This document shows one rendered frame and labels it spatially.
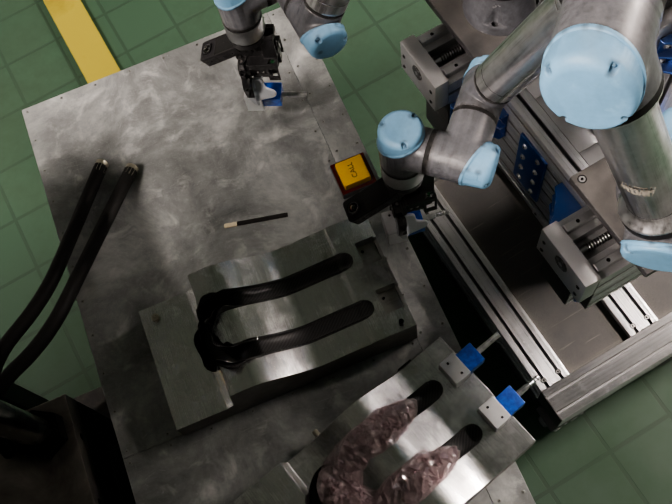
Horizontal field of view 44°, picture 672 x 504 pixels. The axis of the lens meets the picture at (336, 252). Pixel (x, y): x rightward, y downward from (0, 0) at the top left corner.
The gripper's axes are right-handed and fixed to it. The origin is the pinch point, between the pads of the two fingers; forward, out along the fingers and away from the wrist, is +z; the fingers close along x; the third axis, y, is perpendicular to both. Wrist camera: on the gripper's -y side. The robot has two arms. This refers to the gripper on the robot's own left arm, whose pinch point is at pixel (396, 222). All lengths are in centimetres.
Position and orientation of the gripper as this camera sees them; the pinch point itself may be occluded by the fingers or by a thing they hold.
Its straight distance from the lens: 164.4
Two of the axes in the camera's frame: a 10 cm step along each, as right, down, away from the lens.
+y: 9.6, -2.8, 0.0
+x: -2.6, -8.9, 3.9
